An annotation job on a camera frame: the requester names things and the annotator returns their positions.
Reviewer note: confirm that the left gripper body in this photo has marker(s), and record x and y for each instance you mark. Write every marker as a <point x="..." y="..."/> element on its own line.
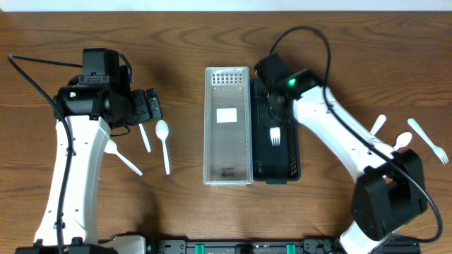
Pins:
<point x="135" y="110"/>

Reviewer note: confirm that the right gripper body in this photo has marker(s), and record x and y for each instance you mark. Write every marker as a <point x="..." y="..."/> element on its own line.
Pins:
<point x="275" y="116"/>

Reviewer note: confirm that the white spoon basket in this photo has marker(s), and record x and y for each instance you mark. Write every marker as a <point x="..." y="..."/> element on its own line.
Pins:
<point x="162" y="132"/>

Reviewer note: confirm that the white spoon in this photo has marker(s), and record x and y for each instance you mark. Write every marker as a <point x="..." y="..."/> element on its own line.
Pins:
<point x="145" y="138"/>
<point x="403" y="140"/>
<point x="121" y="157"/>

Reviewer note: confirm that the white fork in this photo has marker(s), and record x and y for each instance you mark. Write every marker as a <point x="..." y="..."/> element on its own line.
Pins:
<point x="275" y="136"/>
<point x="379" y="122"/>
<point x="438" y="151"/>

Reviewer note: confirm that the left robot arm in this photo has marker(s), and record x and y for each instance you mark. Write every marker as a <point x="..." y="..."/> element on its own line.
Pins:
<point x="87" y="109"/>

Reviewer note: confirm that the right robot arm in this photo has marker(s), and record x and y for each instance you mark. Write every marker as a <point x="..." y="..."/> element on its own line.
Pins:
<point x="389" y="185"/>

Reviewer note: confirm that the white label sticker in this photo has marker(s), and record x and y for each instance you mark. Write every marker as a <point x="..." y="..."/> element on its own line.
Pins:
<point x="226" y="115"/>

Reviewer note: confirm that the clear plastic basket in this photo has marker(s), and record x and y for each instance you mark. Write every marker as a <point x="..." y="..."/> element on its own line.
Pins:
<point x="227" y="147"/>

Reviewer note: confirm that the black plastic basket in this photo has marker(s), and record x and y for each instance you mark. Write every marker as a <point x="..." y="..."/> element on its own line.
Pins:
<point x="272" y="164"/>

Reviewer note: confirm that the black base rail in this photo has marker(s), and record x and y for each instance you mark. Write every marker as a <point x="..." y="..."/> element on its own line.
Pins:
<point x="306" y="246"/>

